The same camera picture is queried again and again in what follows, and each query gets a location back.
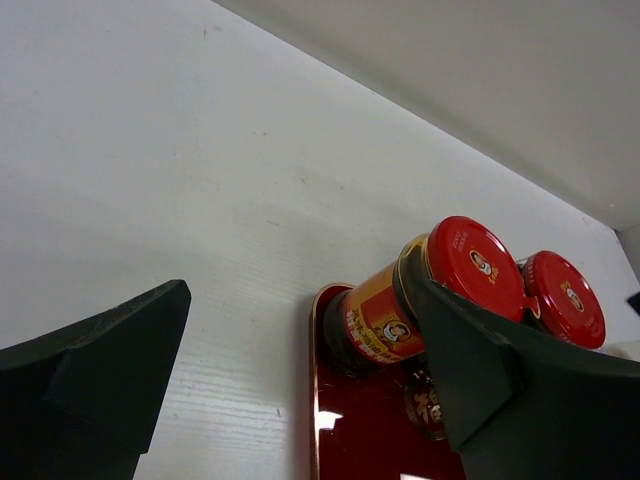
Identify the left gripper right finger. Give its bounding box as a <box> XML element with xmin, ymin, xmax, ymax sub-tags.
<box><xmin>413</xmin><ymin>280</ymin><xmax>639</xmax><ymax>479</ymax></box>

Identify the red lacquer tray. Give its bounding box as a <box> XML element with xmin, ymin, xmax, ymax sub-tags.
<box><xmin>309</xmin><ymin>283</ymin><xmax>465</xmax><ymax>479</ymax></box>

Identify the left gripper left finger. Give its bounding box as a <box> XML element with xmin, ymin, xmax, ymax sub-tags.
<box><xmin>1</xmin><ymin>280</ymin><xmax>191</xmax><ymax>479</ymax></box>

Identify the red lid chili sauce jar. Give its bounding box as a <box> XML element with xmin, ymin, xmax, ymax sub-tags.
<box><xmin>322</xmin><ymin>216</ymin><xmax>540</xmax><ymax>376</ymax></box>

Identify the white lid condiment jar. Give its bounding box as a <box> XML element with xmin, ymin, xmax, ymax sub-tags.
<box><xmin>601</xmin><ymin>340</ymin><xmax>640</xmax><ymax>362</ymax></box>

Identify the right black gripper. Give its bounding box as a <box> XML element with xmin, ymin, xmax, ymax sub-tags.
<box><xmin>626</xmin><ymin>292</ymin><xmax>640</xmax><ymax>315</ymax></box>

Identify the red lid brown sauce bottle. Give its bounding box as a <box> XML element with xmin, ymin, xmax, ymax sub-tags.
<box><xmin>517</xmin><ymin>250</ymin><xmax>606</xmax><ymax>350</ymax></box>

